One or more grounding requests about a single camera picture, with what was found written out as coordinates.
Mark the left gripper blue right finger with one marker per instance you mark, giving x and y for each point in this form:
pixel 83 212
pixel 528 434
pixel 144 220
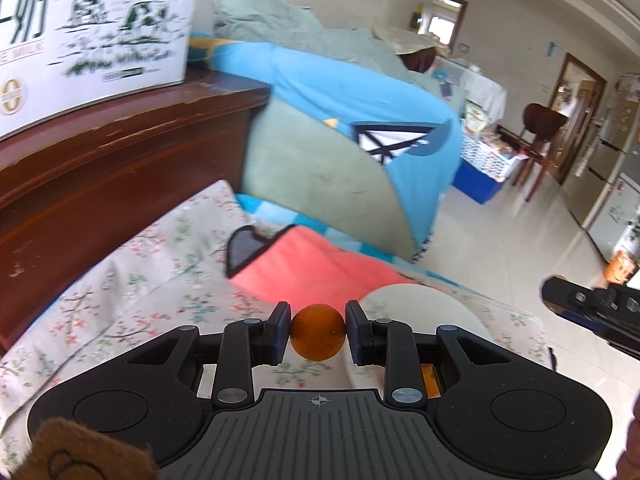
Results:
pixel 389 344

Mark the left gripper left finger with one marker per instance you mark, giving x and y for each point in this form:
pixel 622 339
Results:
pixel 245 345

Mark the person right hand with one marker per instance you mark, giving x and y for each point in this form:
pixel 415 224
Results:
pixel 628 465

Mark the orange smiley bucket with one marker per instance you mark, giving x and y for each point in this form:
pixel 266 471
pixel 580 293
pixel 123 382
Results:
pixel 621 268

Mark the white round plate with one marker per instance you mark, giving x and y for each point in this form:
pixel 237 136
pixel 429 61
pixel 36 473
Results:
pixel 422 308

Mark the white cabinet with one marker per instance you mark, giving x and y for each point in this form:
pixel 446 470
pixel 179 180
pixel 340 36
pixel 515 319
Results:
pixel 616 226

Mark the coral pink towel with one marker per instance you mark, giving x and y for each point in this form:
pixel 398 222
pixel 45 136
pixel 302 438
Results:
pixel 301 267

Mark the silver refrigerator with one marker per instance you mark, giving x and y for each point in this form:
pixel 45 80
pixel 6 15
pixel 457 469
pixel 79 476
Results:
pixel 593 174

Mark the blue plastic bin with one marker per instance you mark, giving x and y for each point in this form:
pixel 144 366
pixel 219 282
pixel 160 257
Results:
pixel 475 184

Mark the white plastic basket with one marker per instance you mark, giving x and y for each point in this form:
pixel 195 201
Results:
pixel 492 157

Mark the green sofa armrest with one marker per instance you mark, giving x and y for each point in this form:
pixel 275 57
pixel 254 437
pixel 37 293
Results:
pixel 294 161

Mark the wooden chair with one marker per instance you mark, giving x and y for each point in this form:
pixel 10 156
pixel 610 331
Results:
pixel 537 142

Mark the brown plush sleeve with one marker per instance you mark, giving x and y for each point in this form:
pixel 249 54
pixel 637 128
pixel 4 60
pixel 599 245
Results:
pixel 62 449

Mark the dark wooden side table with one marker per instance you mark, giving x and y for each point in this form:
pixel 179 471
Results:
pixel 77 186

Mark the green blanket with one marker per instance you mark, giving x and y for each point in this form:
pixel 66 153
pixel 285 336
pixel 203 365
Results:
pixel 345 30

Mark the white milk carton box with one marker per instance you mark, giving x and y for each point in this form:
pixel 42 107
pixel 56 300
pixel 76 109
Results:
pixel 61 55

